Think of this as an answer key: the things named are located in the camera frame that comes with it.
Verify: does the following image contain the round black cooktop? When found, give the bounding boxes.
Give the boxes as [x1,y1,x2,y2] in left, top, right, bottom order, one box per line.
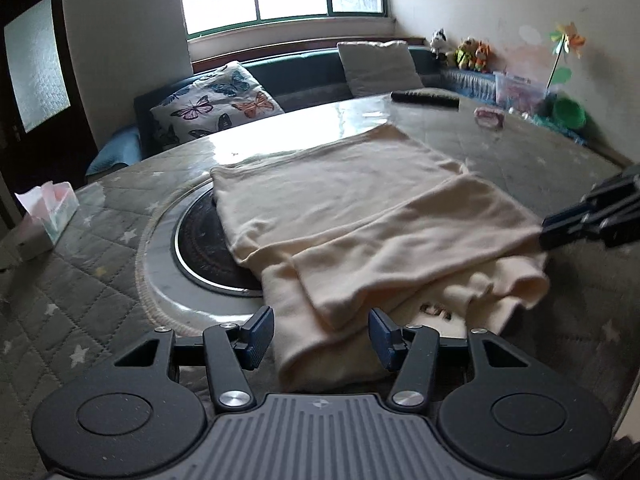
[174,192,263,296]

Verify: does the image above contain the butterfly print pillow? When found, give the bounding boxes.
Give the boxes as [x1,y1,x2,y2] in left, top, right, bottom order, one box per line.
[150,61,285,151]

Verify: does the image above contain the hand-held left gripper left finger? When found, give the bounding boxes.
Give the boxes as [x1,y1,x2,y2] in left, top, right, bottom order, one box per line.
[114,306,276,412]

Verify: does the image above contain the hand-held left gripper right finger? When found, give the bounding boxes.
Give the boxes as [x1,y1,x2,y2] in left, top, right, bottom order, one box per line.
[368,308,527,414]

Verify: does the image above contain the green bowl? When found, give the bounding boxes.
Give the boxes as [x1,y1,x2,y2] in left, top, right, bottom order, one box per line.
[552,97,587,128]

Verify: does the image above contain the small pink item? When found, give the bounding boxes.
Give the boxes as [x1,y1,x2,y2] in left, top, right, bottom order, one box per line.
[475,107,503,131]

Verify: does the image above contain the dark door with frosted glass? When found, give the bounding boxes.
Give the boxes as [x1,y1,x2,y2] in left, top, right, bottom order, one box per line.
[0,0,96,201]

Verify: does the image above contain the plain white pillow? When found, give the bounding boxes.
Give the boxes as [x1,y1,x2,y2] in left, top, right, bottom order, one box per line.
[337,40,423,97]

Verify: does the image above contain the clear plastic container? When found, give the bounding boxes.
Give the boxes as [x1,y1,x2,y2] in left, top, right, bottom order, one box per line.
[495,72,548,113]

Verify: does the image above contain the orange plush toy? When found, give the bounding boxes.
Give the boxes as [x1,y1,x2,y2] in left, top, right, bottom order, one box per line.
[472,40,493,73]

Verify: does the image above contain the stuffed toys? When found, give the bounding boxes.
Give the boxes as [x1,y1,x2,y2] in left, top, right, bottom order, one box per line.
[455,37,478,71]

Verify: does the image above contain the black remote control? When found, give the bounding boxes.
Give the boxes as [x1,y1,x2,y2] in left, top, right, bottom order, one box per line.
[391,90,460,108]

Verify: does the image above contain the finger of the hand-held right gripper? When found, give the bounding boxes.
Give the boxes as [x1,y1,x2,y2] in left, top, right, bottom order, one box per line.
[538,195,640,252]
[542,162,640,233]

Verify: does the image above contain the tissue box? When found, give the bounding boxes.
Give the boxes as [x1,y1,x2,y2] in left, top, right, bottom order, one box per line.
[14,181,80,261]

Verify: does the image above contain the blue sofa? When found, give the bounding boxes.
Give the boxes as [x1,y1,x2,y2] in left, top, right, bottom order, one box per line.
[85,45,496,181]

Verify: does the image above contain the colourful pinwheel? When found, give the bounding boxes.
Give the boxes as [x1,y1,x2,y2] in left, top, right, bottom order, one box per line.
[547,22,588,88]

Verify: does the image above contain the cream sweater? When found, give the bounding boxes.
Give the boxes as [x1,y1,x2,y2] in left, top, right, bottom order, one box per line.
[210,124,550,393]

